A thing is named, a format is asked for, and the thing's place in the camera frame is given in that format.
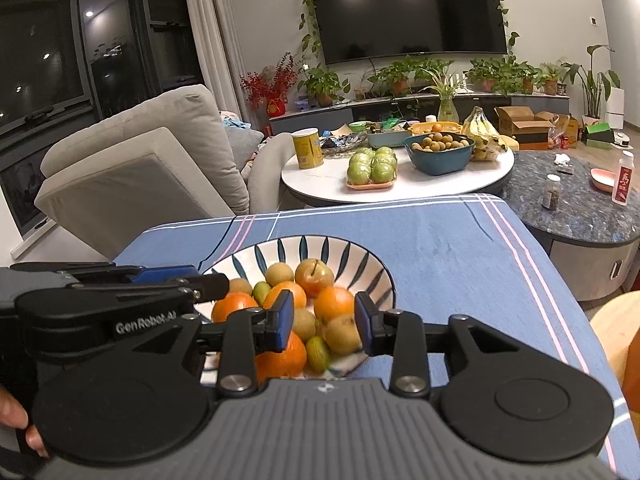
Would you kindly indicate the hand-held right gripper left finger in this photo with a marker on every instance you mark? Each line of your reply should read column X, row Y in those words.
column 285, row 320

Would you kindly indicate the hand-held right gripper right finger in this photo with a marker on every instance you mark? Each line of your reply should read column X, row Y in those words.
column 364, row 320

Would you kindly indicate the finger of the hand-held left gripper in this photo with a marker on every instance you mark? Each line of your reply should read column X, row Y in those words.
column 210, row 287
column 160, row 273

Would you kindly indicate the mandarin orange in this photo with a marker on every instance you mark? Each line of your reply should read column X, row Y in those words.
column 287, row 360
column 235, row 307
column 334, row 304
column 300, row 296

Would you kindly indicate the small green jujube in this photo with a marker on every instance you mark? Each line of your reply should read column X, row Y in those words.
column 317, row 351
column 261, row 291

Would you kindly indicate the striped ceramic bowl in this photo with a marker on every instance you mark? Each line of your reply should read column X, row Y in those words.
column 370, row 272

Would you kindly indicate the small red apple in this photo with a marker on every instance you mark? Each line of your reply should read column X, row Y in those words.
column 314, row 277

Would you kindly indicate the person's left hand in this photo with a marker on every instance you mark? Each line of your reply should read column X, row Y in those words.
column 12, row 410

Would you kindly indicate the grey armchair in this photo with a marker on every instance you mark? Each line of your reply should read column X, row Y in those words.
column 140, row 180

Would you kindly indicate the blue striped tablecloth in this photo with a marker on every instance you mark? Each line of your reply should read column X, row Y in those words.
column 450, row 270

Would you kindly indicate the pink tray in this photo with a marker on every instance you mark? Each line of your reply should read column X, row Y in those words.
column 372, row 186

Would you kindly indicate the white round table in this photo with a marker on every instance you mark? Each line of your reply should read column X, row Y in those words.
column 325, row 180

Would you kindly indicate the grey cushion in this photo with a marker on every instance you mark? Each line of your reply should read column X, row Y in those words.
column 245, row 145

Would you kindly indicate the yellow can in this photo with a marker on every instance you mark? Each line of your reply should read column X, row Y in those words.
column 307, row 150

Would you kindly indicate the teal bowl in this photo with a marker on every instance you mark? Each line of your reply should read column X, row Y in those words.
column 437, row 162

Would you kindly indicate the tray of wrapped snacks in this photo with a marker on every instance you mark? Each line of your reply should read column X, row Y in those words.
column 340, row 144

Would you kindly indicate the teal basket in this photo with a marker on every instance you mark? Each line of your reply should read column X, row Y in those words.
column 385, row 139

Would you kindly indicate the red vase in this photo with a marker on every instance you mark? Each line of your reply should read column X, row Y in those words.
column 276, row 108

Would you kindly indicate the pile of longans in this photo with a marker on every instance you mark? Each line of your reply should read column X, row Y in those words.
column 440, row 142

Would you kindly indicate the green lidded container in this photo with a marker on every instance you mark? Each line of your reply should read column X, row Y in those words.
column 359, row 126

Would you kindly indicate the grey television cabinet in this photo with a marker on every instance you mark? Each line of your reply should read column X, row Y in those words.
column 325, row 117

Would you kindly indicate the orange basket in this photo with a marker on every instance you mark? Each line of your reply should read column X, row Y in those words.
column 450, row 127

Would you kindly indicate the red berry branches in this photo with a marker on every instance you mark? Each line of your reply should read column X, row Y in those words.
column 265, row 82

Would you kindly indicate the glass spice jar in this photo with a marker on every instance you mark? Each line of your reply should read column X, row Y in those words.
column 551, row 196

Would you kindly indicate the bunch of bananas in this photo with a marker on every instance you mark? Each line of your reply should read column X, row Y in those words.
column 480, row 127

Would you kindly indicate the spider plant in glass vase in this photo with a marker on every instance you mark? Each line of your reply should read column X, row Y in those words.
column 446, row 110

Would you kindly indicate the potted green plant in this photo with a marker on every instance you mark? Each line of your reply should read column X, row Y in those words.
column 397, row 77
column 485, row 75
column 322, row 85
column 432, row 70
column 550, row 82
column 525, row 77

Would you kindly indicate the dark marble round table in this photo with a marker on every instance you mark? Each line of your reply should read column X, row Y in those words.
column 575, row 210

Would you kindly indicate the white curtain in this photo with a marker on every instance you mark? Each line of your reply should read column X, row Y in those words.
column 215, row 35

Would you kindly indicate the dark window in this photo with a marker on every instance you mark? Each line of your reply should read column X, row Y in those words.
column 40, row 60

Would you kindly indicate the round wooden stool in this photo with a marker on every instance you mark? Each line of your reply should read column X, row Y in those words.
column 612, row 320

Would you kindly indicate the open cardboard box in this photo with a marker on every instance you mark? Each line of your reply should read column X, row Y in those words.
column 520, row 120

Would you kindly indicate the white tissue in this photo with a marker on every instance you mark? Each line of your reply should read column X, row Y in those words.
column 561, row 159

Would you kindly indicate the orange box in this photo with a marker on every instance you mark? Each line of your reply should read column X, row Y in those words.
column 632, row 365

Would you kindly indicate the pink dish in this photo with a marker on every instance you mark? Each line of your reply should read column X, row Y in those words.
column 601, row 178

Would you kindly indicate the yellow carton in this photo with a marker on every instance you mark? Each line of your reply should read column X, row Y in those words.
column 567, row 127

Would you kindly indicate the ivy vine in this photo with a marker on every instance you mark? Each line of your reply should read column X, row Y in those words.
column 307, row 20

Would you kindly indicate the white bottle with red label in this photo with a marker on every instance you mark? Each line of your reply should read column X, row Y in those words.
column 622, row 182

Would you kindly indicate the green box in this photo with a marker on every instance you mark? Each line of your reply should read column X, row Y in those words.
column 597, row 130

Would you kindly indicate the white robot vacuum dock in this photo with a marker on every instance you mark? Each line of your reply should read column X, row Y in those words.
column 622, row 139

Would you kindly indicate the tall leafy plant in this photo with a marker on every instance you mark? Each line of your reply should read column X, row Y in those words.
column 592, row 85

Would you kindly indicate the white air purifier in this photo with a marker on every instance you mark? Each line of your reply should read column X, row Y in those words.
column 616, row 105

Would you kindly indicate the wall television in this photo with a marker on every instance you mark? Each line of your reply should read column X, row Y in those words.
column 410, row 10

